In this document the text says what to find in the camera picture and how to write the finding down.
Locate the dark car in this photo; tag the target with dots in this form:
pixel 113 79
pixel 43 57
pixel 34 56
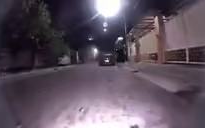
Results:
pixel 106 59

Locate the grey asphalt road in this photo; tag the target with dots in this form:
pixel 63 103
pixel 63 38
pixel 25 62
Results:
pixel 90 90

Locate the street lamp pole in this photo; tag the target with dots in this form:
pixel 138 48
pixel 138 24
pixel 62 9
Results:
pixel 125 36

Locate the white car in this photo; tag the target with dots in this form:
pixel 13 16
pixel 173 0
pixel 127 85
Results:
pixel 64 60

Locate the tree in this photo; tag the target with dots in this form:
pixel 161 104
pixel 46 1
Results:
pixel 40 30

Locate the concrete pavement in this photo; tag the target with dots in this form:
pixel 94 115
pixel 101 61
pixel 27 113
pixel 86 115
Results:
pixel 176 75

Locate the pale building with pillars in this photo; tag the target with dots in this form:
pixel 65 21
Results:
pixel 183 36

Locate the low wall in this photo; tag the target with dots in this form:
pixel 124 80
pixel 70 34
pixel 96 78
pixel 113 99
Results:
pixel 16 60

